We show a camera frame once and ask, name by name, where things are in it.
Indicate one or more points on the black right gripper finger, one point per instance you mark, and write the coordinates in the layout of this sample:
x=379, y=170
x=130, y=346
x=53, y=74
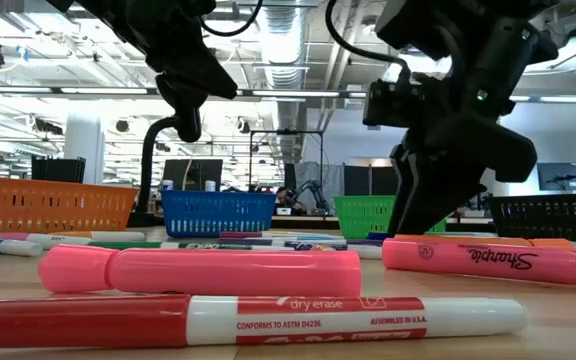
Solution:
x=428, y=200
x=397, y=190

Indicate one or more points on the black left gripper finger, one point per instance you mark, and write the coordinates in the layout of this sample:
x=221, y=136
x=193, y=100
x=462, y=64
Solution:
x=203, y=70

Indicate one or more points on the orange highlighter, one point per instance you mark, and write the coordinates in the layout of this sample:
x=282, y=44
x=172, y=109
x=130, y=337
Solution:
x=468, y=241

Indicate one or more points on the pink highlighter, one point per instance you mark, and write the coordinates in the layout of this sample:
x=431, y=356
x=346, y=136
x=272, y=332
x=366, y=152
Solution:
x=468, y=260
x=218, y=272

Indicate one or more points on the thin maroon marker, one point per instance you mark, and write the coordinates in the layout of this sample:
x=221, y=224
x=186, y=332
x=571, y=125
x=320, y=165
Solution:
x=240, y=234

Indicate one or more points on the thin pink marker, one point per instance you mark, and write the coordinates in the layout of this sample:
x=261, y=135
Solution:
x=58, y=241

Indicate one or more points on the thin light blue Expo marker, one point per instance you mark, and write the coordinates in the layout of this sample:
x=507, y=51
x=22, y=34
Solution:
x=13, y=247

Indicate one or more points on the thin red dry erase marker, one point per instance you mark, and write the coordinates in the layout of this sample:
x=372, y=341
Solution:
x=93, y=322

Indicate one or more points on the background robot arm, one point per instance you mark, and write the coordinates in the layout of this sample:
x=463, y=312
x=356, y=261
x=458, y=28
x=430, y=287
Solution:
x=315, y=192

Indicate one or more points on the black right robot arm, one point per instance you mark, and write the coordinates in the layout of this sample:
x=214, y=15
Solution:
x=468, y=30

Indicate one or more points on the black partition panels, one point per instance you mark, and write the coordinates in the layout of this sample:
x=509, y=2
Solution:
x=368, y=180

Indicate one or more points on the green plastic basket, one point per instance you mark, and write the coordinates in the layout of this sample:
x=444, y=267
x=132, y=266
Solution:
x=363, y=201

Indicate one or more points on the ceiling light strip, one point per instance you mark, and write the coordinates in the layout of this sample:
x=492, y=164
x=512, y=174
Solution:
x=573, y=100
x=293, y=93
x=103, y=91
x=358, y=95
x=520, y=98
x=8, y=90

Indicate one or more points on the black round ceiling speaker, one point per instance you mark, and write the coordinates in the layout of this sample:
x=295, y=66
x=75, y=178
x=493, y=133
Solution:
x=122, y=126
x=244, y=126

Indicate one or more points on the black plastic basket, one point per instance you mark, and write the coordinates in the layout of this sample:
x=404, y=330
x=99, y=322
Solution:
x=548, y=200

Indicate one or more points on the black computer monitor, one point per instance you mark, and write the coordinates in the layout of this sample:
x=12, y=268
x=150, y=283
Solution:
x=203, y=175

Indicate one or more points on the black gooseneck desk lamp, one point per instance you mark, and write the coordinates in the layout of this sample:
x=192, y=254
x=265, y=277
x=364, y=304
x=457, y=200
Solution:
x=148, y=165

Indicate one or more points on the person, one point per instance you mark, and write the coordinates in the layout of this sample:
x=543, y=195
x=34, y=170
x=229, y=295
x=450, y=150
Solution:
x=285, y=197

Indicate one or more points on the white ceiling light panel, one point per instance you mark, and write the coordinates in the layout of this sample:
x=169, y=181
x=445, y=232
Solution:
x=568, y=55

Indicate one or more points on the blue plastic basket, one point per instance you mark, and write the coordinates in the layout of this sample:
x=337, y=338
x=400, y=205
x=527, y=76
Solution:
x=218, y=197

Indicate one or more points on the white column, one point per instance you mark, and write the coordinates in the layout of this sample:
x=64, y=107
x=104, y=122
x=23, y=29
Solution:
x=84, y=145

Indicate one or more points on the orange plastic basket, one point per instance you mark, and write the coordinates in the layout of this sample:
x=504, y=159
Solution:
x=43, y=187

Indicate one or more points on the wall mounted monitor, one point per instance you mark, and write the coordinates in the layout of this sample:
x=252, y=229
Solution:
x=558, y=176

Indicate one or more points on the silver ceiling air duct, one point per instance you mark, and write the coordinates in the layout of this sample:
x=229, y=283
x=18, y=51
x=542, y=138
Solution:
x=283, y=50

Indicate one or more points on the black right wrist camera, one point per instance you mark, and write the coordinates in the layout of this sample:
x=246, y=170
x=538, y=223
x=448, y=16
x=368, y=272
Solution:
x=393, y=105

